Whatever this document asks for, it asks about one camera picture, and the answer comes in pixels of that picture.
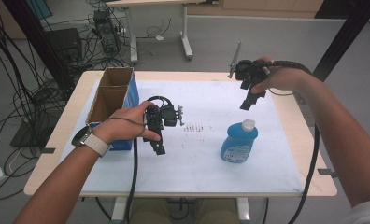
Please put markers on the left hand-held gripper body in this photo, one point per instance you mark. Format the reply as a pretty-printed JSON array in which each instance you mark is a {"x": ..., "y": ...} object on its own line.
[{"x": 169, "y": 115}]

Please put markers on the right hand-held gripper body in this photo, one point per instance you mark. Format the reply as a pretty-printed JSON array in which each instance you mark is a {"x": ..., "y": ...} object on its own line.
[{"x": 248, "y": 70}]

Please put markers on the blue cardboard box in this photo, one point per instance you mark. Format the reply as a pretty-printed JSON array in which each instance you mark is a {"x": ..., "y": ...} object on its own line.
[{"x": 128, "y": 96}]

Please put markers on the blue detergent bottle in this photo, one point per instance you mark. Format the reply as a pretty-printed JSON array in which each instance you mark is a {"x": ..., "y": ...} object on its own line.
[{"x": 237, "y": 143}]

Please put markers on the person's right hand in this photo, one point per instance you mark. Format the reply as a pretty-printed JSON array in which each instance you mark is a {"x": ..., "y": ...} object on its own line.
[{"x": 286, "y": 79}]

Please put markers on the person's left hand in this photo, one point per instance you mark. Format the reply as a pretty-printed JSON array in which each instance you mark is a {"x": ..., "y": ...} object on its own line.
[{"x": 124, "y": 124}]

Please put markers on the white table mat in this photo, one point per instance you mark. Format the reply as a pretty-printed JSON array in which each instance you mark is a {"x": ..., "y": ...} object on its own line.
[{"x": 189, "y": 168}]

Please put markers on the person's left leg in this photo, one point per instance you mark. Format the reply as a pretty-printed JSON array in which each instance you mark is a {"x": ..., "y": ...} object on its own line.
[{"x": 150, "y": 213}]

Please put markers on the person's leg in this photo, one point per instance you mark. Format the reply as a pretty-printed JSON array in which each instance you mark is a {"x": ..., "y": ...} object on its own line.
[
  {"x": 217, "y": 213},
  {"x": 150, "y": 213}
]

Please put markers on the white desk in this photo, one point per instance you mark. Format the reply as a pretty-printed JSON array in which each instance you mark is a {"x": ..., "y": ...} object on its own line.
[{"x": 184, "y": 31}]

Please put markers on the small white plug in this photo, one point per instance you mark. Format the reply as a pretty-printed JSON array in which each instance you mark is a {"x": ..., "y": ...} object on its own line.
[{"x": 159, "y": 38}]

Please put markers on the person's right leg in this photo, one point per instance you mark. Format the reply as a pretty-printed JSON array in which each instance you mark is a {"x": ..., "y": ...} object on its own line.
[{"x": 217, "y": 213}]

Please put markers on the black computer tower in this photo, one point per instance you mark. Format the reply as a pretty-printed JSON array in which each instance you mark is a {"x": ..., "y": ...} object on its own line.
[{"x": 106, "y": 31}]

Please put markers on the grey tape piece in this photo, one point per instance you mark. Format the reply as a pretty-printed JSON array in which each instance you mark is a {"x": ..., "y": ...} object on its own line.
[
  {"x": 47, "y": 150},
  {"x": 328, "y": 172}
]

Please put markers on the black box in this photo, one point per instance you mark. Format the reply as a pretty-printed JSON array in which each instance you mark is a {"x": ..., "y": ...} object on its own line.
[{"x": 64, "y": 43}]

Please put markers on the black floor plate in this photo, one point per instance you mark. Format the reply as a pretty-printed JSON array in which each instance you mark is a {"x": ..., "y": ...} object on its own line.
[{"x": 27, "y": 137}]

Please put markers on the white shirt sleeve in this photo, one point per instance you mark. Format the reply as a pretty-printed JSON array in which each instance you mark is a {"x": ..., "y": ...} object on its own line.
[{"x": 367, "y": 214}]

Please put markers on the teal panel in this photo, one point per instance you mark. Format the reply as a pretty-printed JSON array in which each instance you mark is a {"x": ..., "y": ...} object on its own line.
[{"x": 39, "y": 7}]

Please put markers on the black metal frame post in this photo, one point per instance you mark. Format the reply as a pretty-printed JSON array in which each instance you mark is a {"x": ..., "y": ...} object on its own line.
[
  {"x": 345, "y": 34},
  {"x": 33, "y": 31}
]

